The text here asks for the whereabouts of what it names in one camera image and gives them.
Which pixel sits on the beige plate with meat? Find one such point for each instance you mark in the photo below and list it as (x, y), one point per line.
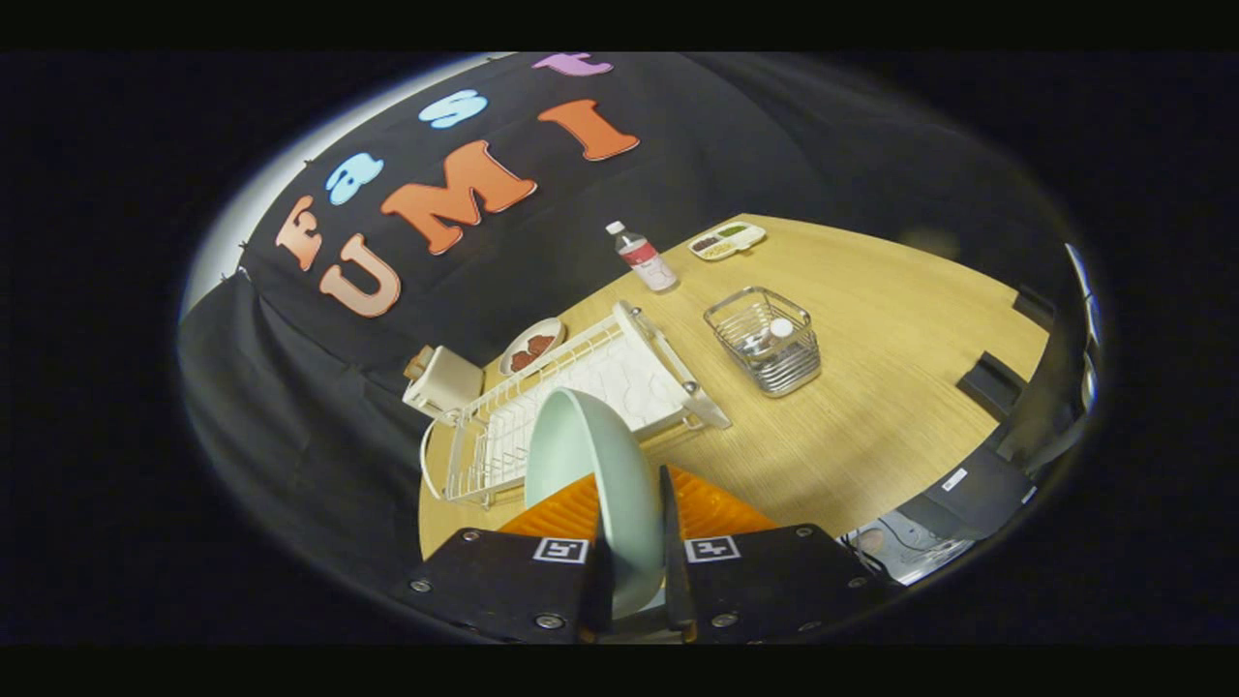
(542, 332)

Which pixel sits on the white toaster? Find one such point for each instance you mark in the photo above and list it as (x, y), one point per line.
(450, 382)

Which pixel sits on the pale green plate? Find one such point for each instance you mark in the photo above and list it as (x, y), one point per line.
(600, 484)

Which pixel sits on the black table edge block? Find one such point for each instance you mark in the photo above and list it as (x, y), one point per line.
(987, 382)
(1034, 305)

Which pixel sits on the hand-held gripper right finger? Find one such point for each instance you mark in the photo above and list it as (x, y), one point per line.
(774, 581)

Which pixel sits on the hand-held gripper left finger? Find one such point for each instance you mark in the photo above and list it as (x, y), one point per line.
(503, 581)

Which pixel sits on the black case with white label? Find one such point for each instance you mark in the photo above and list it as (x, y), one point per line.
(987, 494)

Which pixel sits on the clear bottle with red label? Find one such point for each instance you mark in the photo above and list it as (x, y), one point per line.
(647, 261)

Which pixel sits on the white divided snack dish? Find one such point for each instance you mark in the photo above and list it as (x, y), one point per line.
(726, 241)

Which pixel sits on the brown meat piece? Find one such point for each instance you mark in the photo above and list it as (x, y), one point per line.
(540, 346)
(521, 360)

